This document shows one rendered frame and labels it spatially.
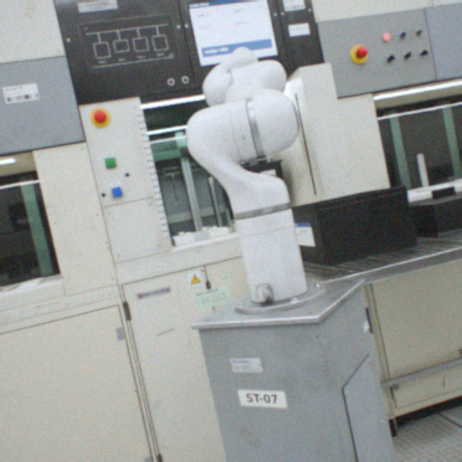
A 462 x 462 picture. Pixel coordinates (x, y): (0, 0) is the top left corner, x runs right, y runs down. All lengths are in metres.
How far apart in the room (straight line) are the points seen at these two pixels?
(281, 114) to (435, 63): 1.23
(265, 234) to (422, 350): 1.22
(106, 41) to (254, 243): 1.02
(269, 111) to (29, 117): 0.95
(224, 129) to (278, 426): 0.58
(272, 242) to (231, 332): 0.19
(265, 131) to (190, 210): 1.64
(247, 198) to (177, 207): 1.64
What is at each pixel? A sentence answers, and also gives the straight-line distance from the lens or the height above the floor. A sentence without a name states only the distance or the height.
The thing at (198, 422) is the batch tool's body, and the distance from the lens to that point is 1.81.
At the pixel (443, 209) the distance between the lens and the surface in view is 1.58.
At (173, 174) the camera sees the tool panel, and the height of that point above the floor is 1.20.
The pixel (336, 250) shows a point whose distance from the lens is 1.36.
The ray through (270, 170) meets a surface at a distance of 1.98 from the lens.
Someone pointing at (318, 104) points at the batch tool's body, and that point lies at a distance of 1.82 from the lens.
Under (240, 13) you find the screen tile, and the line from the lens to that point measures 1.88.
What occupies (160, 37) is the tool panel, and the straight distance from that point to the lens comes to 1.79.
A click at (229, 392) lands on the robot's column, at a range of 1.02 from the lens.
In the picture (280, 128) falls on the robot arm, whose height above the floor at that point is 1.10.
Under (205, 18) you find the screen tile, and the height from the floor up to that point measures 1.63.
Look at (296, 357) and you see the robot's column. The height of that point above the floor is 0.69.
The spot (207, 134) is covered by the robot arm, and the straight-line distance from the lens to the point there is 0.98.
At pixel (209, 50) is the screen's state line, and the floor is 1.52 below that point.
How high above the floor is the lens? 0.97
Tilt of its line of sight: 3 degrees down
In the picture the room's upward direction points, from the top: 12 degrees counter-clockwise
